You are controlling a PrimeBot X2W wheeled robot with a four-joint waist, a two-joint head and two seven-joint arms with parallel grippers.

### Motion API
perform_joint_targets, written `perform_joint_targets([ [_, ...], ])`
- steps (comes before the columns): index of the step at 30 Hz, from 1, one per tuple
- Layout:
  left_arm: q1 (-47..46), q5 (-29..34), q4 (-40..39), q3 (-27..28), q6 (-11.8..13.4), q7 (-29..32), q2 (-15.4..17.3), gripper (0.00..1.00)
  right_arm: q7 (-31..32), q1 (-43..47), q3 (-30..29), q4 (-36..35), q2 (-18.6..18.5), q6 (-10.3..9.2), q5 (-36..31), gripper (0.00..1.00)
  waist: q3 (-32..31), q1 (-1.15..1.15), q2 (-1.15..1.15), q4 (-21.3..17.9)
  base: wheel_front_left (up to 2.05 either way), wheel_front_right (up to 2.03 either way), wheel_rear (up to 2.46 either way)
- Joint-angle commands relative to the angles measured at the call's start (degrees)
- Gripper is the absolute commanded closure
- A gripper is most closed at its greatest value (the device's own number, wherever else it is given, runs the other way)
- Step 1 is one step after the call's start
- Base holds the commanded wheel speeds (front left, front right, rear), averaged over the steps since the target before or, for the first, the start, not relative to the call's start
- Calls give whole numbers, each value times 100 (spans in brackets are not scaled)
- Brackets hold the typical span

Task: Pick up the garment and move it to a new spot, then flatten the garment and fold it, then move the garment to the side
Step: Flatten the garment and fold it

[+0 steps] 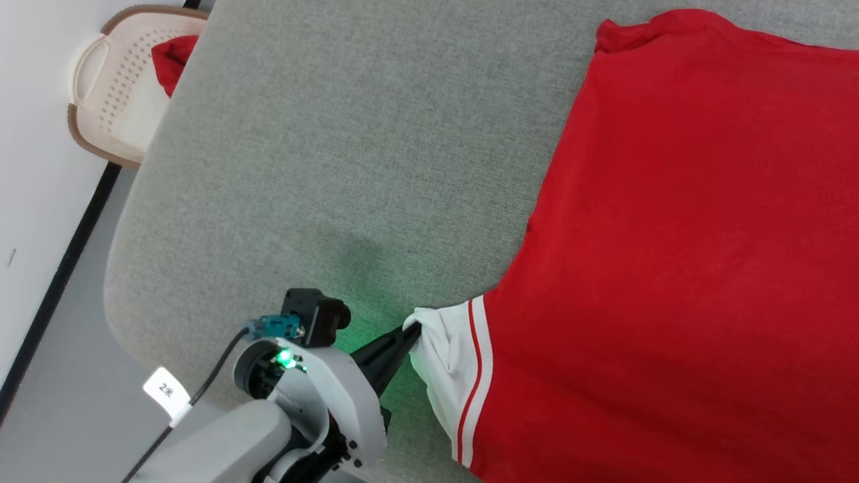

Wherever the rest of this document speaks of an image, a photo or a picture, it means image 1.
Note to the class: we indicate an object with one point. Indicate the red cloth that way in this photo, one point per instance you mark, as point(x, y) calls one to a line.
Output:
point(173, 64)

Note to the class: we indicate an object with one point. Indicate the red garment with white trim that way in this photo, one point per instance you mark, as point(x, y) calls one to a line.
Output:
point(671, 235)

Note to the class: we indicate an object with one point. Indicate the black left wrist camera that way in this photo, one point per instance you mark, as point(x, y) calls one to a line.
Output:
point(315, 315)

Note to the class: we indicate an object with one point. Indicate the cream perforated laundry basket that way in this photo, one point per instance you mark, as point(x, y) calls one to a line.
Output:
point(114, 87)

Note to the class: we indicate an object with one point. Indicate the black baseboard strip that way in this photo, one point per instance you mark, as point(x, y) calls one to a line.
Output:
point(67, 268)

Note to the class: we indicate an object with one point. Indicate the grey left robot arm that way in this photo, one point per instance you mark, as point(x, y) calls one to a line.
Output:
point(215, 443)

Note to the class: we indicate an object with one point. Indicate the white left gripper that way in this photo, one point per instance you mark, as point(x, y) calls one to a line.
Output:
point(329, 396)

